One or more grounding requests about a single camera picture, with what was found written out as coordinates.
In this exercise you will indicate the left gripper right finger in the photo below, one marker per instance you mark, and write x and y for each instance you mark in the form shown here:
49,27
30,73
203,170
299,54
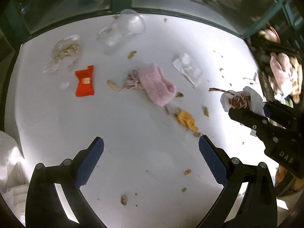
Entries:
258,207

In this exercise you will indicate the flat white tissue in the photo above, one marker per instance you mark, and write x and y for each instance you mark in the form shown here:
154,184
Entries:
184,64

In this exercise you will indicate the orange peel pile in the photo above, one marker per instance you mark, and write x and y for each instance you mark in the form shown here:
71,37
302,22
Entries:
186,119

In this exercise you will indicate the white curtain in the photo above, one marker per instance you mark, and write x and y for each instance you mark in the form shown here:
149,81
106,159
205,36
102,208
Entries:
14,184

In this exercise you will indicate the pile of clothes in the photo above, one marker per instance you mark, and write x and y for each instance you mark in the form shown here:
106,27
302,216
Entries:
281,64

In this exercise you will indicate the clear bag with peanut shells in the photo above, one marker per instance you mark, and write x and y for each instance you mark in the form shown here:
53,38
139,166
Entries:
69,47

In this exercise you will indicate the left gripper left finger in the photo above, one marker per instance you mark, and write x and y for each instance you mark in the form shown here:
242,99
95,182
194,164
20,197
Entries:
43,206

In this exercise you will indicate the white tissue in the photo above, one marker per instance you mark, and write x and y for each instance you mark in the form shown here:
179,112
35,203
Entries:
256,104
184,64

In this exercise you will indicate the red snack wrapper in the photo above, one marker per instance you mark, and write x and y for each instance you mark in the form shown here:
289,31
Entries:
85,85

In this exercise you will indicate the peanut shell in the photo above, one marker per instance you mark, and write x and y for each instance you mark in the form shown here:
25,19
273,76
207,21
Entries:
112,85
206,111
179,95

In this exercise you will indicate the clear plastic cup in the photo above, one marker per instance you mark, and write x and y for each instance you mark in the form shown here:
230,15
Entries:
124,28

